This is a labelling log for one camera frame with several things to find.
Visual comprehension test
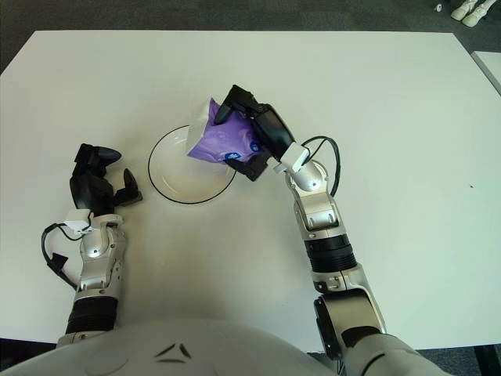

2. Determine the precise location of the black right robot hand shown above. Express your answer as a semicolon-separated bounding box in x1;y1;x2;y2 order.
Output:
213;84;297;182

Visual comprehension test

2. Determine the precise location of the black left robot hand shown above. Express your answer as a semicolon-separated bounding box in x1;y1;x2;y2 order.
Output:
69;143;144;217

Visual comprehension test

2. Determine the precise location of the purple tissue paper pack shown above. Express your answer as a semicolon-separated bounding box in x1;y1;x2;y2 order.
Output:
186;97;264;165

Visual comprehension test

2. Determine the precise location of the white plate black rim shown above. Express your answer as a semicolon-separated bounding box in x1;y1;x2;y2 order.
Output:
147;124;238;204

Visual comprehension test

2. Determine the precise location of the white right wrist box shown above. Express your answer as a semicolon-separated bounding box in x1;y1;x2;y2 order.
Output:
273;143;310;175

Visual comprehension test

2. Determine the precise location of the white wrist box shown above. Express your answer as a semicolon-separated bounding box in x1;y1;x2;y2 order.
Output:
273;143;310;175
64;209;93;236

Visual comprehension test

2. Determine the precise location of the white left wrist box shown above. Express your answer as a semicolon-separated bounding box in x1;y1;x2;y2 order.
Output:
64;209;93;236

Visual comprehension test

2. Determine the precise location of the grey robot torso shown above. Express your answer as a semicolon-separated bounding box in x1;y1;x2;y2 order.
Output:
0;317;337;376

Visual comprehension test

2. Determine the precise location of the white shoe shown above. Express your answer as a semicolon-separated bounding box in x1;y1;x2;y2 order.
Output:
462;0;496;27
450;0;478;20

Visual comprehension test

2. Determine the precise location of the white side table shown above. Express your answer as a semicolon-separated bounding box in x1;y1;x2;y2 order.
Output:
471;50;501;99

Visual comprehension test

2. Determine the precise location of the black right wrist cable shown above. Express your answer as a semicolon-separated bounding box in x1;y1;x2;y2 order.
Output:
303;136;341;197

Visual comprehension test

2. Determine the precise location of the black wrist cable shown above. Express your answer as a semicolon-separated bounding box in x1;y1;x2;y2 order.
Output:
303;136;341;197
41;222;79;291

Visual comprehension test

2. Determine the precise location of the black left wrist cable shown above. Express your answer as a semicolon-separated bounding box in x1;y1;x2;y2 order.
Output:
41;222;79;291

